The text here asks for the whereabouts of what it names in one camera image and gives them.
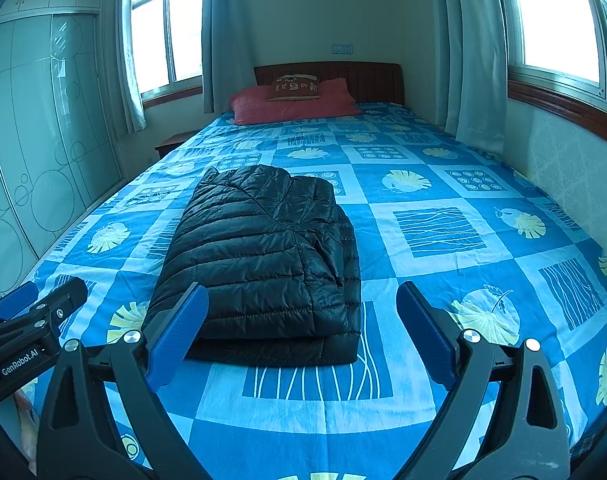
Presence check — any small window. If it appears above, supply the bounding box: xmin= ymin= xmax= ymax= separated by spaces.
xmin=128 ymin=0 xmax=207 ymax=97

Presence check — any bed with blue patterned sheet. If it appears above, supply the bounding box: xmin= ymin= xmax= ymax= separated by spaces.
xmin=13 ymin=102 xmax=607 ymax=480

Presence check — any black puffer jacket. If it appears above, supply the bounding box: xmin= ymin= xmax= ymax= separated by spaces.
xmin=146 ymin=164 xmax=363 ymax=367

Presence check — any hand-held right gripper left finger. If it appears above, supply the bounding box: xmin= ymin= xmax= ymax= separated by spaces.
xmin=36 ymin=281 xmax=212 ymax=480

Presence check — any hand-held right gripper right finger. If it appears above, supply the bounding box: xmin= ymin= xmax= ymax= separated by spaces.
xmin=393 ymin=280 xmax=572 ymax=480

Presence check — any white wardrobe with circle pattern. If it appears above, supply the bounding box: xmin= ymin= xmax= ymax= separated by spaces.
xmin=0 ymin=0 xmax=124 ymax=306

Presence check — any wooden nightstand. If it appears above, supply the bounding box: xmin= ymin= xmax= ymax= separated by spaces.
xmin=154 ymin=130 xmax=200 ymax=159

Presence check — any short grey curtain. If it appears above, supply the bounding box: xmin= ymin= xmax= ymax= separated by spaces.
xmin=103 ymin=0 xmax=147 ymax=135

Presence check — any wide window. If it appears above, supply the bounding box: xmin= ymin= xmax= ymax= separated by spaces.
xmin=493 ymin=0 xmax=607 ymax=106

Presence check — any red pillow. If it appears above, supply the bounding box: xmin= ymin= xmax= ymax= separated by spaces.
xmin=230 ymin=78 xmax=363 ymax=126

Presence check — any brown printed cushion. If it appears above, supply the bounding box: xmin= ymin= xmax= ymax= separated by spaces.
xmin=266 ymin=74 xmax=323 ymax=102

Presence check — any wooden window sill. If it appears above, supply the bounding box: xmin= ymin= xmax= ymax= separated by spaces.
xmin=507 ymin=79 xmax=607 ymax=151

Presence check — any wooden headboard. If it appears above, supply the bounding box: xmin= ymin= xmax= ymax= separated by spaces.
xmin=254 ymin=62 xmax=406 ymax=107

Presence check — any long grey curtain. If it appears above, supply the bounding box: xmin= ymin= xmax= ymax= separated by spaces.
xmin=201 ymin=0 xmax=258 ymax=116
xmin=440 ymin=0 xmax=509 ymax=146

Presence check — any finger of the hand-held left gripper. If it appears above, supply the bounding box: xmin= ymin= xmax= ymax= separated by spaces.
xmin=30 ymin=276 xmax=89 ymax=331
xmin=0 ymin=281 xmax=39 ymax=329

